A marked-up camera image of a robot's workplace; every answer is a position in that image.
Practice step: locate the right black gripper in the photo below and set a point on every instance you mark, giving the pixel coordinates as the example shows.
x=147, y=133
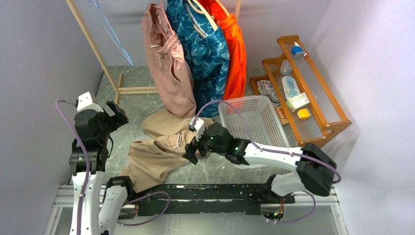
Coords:
x=190, y=149

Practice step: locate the blue wire hanger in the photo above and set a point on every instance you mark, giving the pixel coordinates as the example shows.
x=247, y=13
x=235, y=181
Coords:
x=109, y=29

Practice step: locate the blue patterned shorts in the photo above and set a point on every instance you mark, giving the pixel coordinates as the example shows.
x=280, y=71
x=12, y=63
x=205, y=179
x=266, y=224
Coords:
x=208, y=58

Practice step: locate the blue white eraser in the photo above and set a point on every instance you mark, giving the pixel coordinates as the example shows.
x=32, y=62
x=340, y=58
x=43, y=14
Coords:
x=297, y=50

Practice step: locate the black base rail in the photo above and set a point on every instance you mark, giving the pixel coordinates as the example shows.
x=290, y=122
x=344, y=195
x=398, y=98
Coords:
x=250, y=199

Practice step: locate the clear small bottle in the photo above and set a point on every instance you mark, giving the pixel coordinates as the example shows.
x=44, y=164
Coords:
x=285, y=68

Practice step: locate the orange shorts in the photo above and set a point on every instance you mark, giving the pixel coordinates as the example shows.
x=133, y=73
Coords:
x=237, y=72

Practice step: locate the yellow block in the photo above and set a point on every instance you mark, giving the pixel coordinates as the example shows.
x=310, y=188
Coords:
x=304, y=113

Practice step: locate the wooden tiered shelf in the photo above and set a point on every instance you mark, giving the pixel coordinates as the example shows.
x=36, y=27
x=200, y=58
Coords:
x=328, y=118

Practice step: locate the wooden hanger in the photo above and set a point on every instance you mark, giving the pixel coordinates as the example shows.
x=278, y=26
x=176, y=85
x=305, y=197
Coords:
x=223, y=7
x=201, y=20

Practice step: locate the wooden clothes rack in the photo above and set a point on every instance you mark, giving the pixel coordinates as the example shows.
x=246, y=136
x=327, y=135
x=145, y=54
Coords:
x=119, y=90

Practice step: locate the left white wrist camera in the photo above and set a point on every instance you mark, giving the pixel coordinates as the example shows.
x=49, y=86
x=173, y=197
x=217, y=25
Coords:
x=87, y=101

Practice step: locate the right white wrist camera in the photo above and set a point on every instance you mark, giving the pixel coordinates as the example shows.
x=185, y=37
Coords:
x=197, y=125

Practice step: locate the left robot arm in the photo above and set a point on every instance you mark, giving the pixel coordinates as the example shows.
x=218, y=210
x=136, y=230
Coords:
x=95, y=213

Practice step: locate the beige shorts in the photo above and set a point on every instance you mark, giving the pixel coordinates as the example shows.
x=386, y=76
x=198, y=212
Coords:
x=150, y=161

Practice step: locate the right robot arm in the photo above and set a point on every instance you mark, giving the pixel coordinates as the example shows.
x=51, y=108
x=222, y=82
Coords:
x=309, y=167

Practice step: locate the white box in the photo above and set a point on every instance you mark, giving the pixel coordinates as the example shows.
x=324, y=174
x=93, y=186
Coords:
x=298, y=102

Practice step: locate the blue white tube pack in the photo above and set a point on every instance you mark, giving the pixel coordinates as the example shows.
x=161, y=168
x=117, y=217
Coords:
x=290, y=87

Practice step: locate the round tin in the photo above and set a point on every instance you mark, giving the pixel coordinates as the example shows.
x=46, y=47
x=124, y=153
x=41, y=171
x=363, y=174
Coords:
x=274, y=99

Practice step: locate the white plastic basket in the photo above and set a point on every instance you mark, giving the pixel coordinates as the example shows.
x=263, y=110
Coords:
x=260, y=117

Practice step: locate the pink shorts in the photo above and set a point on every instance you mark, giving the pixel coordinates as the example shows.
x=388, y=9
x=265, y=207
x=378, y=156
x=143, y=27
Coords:
x=166, y=63

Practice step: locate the small card pack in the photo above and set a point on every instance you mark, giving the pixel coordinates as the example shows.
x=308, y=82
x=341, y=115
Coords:
x=265, y=87

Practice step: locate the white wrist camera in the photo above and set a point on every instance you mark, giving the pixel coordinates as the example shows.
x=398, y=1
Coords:
x=197, y=125
x=87, y=101

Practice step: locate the orange snack pack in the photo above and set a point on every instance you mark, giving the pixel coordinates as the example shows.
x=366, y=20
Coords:
x=281, y=115

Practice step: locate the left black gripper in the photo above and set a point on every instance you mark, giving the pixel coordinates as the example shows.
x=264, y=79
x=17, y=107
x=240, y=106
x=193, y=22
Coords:
x=117, y=119

